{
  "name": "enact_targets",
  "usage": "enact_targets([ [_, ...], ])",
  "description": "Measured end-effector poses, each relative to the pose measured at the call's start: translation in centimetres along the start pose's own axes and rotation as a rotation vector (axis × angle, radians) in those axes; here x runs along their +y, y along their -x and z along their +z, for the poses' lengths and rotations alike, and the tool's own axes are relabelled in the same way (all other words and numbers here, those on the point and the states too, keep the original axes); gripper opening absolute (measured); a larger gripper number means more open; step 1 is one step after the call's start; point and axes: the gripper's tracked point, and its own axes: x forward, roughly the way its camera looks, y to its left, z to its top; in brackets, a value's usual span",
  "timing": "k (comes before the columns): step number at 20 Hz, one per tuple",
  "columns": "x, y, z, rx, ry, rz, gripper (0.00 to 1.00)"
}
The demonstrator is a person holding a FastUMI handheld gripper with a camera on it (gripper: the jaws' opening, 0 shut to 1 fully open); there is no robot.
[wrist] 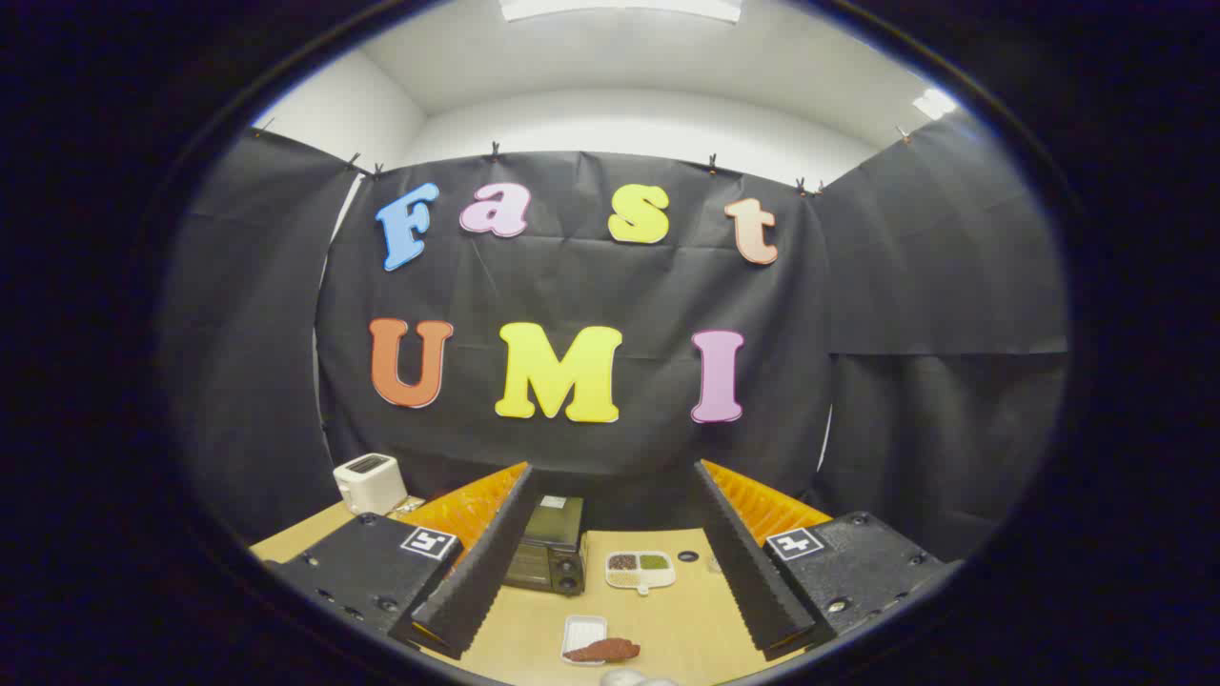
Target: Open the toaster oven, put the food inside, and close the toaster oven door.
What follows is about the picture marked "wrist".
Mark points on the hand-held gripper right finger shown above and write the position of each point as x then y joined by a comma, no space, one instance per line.
753,572

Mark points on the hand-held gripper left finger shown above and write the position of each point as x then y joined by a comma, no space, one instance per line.
486,572

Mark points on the white divided dish with grains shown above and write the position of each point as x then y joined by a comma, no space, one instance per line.
640,572

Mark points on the ceiling light panel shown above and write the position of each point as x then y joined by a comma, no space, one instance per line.
620,8
934,103

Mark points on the white rectangular tray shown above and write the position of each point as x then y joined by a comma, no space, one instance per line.
583,629

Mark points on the reddish brown meat piece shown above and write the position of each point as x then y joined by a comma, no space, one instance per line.
605,651

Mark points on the white bread toaster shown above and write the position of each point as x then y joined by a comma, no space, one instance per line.
367,486

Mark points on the black toaster oven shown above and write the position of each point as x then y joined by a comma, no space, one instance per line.
548,553

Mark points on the row of black cloth clips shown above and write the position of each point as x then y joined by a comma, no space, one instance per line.
495,150

